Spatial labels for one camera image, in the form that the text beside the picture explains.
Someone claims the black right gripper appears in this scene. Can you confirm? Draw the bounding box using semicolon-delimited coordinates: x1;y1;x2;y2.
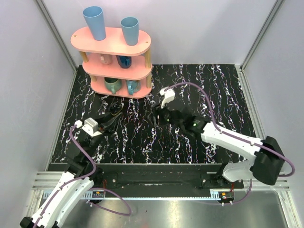
147;102;183;130

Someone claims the black earbuds charging case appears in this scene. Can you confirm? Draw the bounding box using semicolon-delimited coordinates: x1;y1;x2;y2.
109;103;123;116

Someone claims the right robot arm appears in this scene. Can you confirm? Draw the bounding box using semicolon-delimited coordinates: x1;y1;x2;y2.
151;105;284;188

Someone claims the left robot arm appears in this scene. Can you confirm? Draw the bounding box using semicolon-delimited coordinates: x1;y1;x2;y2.
19;111;122;228

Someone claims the green ceramic mug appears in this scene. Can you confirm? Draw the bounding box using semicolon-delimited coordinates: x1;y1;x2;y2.
104;77;122;95

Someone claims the blue butterfly mug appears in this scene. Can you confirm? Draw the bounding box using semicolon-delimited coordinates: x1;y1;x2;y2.
126;80;141;95

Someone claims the pink three-tier shelf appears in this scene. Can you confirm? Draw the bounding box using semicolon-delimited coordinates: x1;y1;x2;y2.
71;27;152;99

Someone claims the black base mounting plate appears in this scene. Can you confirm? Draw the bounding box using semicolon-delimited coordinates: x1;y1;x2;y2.
97;164;244;198

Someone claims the dark blue mug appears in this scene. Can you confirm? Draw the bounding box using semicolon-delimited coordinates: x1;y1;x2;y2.
116;56;132;69

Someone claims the pink mug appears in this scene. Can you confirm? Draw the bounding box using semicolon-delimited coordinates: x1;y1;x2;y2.
100;54;113;65

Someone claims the blue cup right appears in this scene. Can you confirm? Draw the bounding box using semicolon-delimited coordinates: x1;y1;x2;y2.
121;17;139;46

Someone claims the tall blue cup left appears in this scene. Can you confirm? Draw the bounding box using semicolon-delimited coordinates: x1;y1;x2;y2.
83;6;106;41

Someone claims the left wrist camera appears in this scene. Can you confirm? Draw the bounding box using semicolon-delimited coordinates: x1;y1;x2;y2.
81;118;102;137

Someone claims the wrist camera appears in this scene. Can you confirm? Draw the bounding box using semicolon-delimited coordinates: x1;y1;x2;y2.
159;87;175;109
81;118;102;137

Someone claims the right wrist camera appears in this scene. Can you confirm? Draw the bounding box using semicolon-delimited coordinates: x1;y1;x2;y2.
159;87;175;109

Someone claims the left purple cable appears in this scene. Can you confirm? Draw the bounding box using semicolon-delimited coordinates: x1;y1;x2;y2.
33;123;133;228

